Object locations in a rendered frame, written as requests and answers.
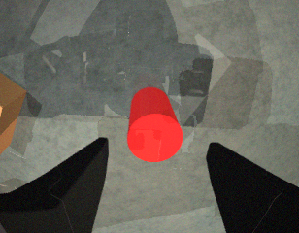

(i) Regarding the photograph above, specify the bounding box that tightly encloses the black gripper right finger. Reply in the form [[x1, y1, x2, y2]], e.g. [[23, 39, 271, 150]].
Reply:
[[207, 141, 299, 233]]

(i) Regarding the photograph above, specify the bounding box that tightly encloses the orange square block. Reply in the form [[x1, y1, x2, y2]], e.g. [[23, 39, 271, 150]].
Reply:
[[0, 73, 26, 154]]

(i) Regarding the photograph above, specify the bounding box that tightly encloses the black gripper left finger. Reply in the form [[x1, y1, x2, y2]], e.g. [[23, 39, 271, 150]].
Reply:
[[0, 137, 110, 233]]

